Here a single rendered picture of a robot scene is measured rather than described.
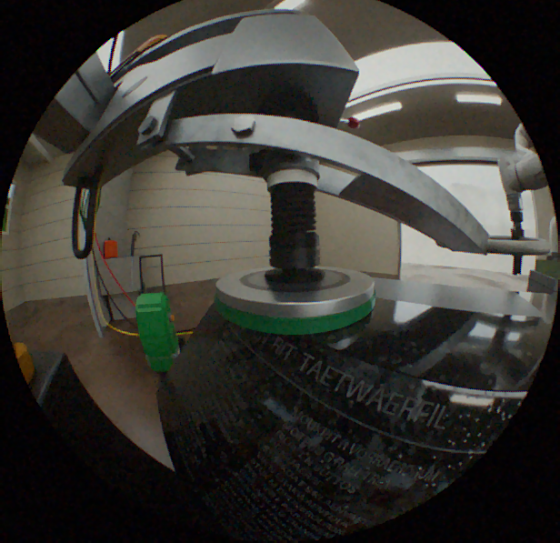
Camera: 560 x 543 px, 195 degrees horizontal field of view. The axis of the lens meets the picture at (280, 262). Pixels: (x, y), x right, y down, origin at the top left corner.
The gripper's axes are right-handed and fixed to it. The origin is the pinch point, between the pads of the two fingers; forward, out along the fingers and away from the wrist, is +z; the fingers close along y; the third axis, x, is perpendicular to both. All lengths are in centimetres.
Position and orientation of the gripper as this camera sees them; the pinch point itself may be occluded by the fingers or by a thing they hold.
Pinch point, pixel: (517, 266)
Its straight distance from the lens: 90.0
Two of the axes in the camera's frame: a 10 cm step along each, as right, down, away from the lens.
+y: -9.5, 0.5, 3.2
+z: 0.9, 9.9, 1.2
